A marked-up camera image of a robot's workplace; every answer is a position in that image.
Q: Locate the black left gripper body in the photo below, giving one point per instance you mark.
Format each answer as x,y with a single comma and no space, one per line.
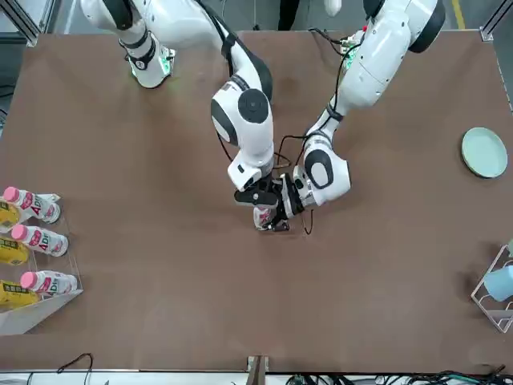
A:
296,208

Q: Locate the aluminium frame post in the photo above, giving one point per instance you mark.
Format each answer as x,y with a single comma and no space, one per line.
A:
257,371

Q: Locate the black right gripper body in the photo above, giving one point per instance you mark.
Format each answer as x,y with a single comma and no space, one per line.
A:
267,182

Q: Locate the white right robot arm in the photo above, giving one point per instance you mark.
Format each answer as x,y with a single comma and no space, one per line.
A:
256,132

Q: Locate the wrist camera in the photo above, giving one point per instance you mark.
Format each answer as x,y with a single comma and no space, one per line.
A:
256,199
288,192

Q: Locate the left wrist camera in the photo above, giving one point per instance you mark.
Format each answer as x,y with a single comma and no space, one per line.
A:
288,192

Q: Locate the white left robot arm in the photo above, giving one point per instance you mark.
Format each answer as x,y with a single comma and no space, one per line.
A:
372,68

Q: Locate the clear acrylic shelf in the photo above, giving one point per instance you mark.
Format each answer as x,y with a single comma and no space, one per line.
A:
36,317

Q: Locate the light blue cup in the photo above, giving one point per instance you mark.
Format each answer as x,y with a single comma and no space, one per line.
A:
501,284

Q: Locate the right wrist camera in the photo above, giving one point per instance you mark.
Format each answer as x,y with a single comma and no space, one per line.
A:
256,199

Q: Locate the capped white drink bottle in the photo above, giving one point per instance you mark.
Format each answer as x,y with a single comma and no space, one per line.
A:
34,204
50,284
40,240

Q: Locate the pale green plate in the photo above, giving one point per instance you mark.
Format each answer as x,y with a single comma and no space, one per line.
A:
484,152

